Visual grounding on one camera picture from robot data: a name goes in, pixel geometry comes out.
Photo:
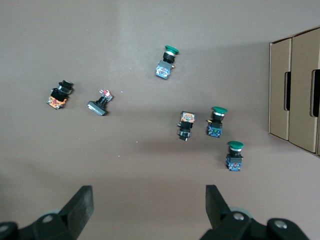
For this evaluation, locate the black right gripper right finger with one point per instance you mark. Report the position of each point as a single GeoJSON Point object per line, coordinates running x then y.
{"type": "Point", "coordinates": [220, 215]}

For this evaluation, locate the brown cardboard box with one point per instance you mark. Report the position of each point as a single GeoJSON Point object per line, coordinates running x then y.
{"type": "Point", "coordinates": [277, 87]}
{"type": "Point", "coordinates": [301, 87]}

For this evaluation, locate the black square button red terminals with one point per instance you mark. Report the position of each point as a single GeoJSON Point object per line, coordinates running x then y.
{"type": "Point", "coordinates": [100, 106]}

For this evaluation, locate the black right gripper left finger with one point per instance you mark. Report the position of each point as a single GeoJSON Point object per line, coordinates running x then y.
{"type": "Point", "coordinates": [72, 215]}

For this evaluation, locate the green mushroom push button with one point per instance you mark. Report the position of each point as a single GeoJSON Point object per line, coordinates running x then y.
{"type": "Point", "coordinates": [235, 157]}
{"type": "Point", "coordinates": [165, 65]}
{"type": "Point", "coordinates": [215, 123]}

